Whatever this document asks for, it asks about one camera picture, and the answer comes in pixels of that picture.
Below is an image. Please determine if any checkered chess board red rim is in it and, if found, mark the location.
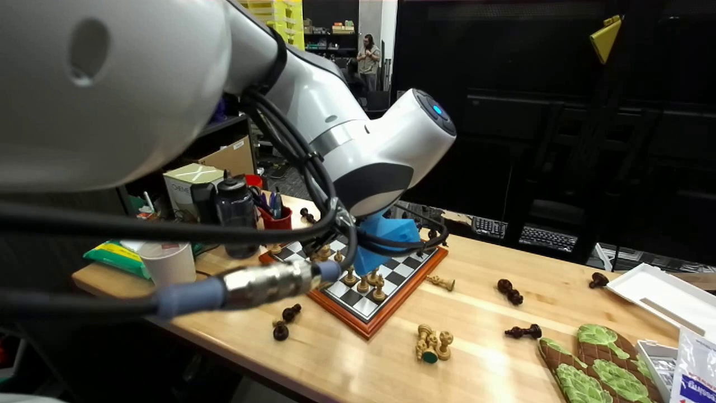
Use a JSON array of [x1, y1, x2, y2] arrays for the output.
[[254, 222, 450, 342]]

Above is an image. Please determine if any red pen cup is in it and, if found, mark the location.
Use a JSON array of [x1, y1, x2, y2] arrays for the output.
[[254, 205, 295, 233]]

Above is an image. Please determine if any dark translucent water bottle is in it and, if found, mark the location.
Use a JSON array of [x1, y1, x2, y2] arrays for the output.
[[215, 177, 261, 260]]

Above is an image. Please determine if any flat cardboard box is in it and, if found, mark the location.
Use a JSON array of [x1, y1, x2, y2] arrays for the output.
[[197, 136, 257, 180]]

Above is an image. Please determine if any distant standing person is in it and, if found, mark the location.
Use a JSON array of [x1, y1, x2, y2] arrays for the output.
[[356, 32, 384, 79]]

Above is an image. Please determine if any white Chemex filter box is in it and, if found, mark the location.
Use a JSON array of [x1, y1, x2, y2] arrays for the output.
[[160, 161, 226, 222]]

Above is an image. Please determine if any grey keyboard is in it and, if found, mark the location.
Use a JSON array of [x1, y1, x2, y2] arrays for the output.
[[514, 222, 582, 254]]

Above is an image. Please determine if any yellow storage bin shelf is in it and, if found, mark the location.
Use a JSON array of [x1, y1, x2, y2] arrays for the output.
[[242, 0, 308, 54]]

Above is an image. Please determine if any green wipes package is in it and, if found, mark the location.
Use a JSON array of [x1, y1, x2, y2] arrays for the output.
[[83, 240, 155, 283]]

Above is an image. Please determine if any green brown patterned mat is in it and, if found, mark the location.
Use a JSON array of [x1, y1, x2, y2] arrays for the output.
[[535, 336, 619, 403], [573, 323, 666, 403]]

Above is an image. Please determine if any yellow triangular sign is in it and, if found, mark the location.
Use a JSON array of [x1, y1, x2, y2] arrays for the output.
[[589, 13, 624, 65]]

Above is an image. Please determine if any white plastic tray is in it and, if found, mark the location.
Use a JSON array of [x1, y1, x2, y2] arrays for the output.
[[603, 261, 716, 337]]

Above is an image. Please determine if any clear plastic container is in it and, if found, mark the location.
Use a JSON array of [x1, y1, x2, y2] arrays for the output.
[[636, 337, 683, 398]]

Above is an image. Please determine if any white blue labelled bag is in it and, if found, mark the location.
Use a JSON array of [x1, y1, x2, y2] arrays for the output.
[[666, 327, 716, 403]]

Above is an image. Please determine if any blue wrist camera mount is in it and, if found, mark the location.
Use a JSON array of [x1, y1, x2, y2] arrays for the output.
[[352, 211, 424, 278]]

